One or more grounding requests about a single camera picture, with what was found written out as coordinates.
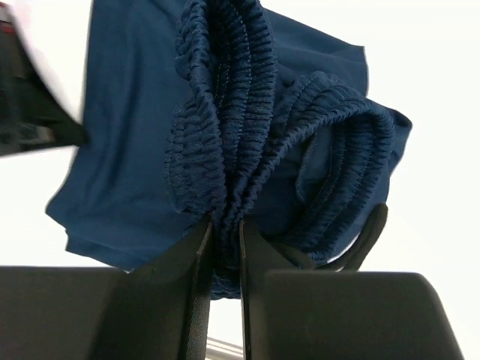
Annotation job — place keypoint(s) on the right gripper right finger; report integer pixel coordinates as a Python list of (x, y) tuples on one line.
[(296, 314)]

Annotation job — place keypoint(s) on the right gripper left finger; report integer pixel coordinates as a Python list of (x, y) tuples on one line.
[(157, 311)]

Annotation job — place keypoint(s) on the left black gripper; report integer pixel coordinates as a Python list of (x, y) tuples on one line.
[(31, 119)]

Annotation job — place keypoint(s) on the navy blue shorts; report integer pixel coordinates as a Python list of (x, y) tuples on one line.
[(227, 109)]

